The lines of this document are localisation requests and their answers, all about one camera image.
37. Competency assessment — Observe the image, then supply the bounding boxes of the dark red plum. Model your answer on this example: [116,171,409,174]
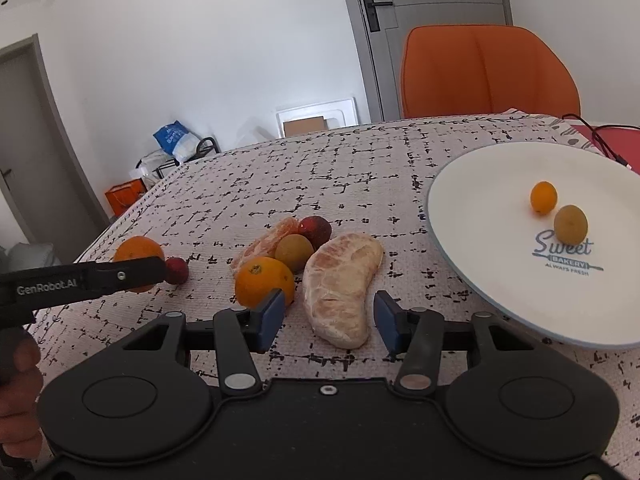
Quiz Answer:
[298,215,333,251]

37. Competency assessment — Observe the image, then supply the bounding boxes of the yellow green round fruit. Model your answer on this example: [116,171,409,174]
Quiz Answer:
[554,204,589,244]
[275,234,315,275]

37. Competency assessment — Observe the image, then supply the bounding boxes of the black cable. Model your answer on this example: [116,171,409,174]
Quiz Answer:
[560,112,634,169]

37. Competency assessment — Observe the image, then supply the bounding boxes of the blue and white bag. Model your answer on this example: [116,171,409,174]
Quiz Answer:
[152,120,201,162]

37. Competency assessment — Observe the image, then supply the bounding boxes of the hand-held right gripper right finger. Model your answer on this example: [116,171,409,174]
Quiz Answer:
[373,290,543,396]

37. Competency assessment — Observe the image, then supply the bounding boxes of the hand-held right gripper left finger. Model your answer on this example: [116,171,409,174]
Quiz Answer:
[120,287,287,397]

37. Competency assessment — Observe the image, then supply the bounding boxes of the brown cardboard piece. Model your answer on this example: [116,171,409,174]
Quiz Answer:
[281,116,328,137]

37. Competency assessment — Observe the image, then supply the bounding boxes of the peeled tangerine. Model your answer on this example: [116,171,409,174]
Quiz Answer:
[230,217,304,279]

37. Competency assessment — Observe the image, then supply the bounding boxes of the small orange kumquat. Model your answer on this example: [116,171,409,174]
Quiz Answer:
[530,181,558,215]

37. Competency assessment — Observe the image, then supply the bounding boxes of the black patterned beige tablecloth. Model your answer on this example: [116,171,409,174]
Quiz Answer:
[30,110,640,480]

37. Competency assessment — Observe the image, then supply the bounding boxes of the black door handle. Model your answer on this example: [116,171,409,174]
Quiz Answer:
[361,0,396,32]

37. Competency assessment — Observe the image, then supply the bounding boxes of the white plastic bag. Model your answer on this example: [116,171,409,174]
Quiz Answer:
[136,152,168,191]

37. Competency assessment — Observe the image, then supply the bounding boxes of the white foam packaging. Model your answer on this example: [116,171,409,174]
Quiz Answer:
[276,97,358,139]

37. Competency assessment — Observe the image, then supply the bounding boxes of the pale grey bag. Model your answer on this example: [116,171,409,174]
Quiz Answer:
[7,242,63,273]

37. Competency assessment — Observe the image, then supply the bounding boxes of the orange chair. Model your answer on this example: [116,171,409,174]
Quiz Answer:
[400,24,582,120]

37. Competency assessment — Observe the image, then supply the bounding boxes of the person's left hand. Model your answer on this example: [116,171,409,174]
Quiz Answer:
[0,332,44,461]

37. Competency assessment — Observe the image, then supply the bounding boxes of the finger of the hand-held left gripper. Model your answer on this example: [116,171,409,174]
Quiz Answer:
[79,257,167,304]

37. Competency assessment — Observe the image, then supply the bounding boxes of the large orange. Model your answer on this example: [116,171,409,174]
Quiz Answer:
[235,256,296,309]
[112,236,167,295]

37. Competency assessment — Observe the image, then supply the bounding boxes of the orange bag on floor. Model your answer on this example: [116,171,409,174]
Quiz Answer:
[105,179,146,217]

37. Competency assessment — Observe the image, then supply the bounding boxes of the small red fruit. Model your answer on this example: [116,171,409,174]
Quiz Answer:
[165,257,190,286]

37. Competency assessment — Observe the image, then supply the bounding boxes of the black metal rack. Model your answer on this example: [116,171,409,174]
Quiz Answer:
[150,136,222,181]

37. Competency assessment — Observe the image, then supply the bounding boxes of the red cloth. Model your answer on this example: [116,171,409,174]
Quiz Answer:
[570,125,640,176]

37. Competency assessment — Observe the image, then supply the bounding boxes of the white round plate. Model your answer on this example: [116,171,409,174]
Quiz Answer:
[426,141,640,351]

